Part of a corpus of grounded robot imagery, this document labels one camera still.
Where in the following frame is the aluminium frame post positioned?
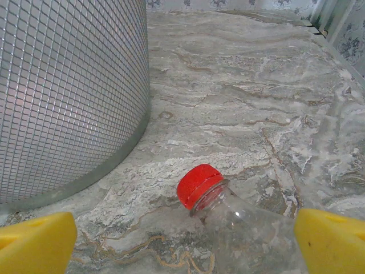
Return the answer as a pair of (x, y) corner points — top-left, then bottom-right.
(309, 0), (360, 38)

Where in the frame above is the aluminium frame rail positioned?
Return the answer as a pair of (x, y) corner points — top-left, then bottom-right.
(310, 26), (365, 84)

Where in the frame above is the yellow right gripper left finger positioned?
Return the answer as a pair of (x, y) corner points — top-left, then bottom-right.
(0, 211), (78, 274)

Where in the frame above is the clear plastic bucket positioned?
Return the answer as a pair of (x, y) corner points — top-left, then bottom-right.
(0, 0), (151, 213)

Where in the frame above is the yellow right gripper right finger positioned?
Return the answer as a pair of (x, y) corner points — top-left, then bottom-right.
(294, 208), (365, 274)

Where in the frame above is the clear bottle red cap red label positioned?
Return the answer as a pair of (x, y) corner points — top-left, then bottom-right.
(176, 164), (311, 274)

